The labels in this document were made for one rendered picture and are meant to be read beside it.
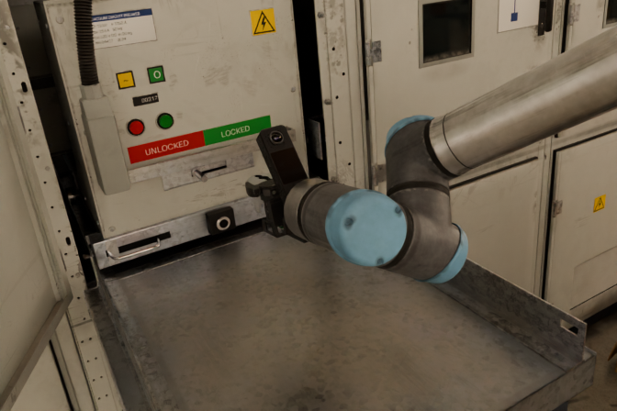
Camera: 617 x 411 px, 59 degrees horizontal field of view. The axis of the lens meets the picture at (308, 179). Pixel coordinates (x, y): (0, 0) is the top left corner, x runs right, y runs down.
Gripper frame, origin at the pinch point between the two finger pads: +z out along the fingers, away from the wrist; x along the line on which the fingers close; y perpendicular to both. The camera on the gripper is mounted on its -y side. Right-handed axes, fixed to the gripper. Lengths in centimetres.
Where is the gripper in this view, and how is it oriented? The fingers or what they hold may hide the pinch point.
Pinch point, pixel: (254, 177)
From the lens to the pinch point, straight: 97.6
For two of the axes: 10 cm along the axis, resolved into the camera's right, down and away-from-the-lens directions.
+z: -4.7, -1.2, 8.7
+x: 8.7, -2.6, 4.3
